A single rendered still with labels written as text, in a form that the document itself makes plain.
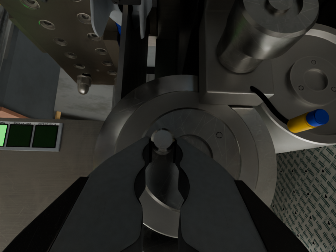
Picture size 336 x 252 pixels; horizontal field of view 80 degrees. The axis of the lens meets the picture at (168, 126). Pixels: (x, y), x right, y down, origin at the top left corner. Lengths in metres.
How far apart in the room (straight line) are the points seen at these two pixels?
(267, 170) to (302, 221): 0.18
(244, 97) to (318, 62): 0.10
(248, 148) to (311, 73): 0.10
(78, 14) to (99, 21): 0.17
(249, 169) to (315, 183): 0.16
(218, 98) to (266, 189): 0.08
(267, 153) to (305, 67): 0.09
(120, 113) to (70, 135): 0.38
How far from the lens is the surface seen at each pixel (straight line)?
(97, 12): 0.21
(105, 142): 0.17
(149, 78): 2.51
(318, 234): 0.34
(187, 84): 0.18
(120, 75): 0.20
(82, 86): 0.56
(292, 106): 0.22
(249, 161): 0.17
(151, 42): 0.63
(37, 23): 0.42
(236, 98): 0.16
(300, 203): 0.35
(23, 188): 0.59
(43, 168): 0.57
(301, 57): 0.24
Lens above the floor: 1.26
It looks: 13 degrees down
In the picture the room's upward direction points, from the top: 179 degrees counter-clockwise
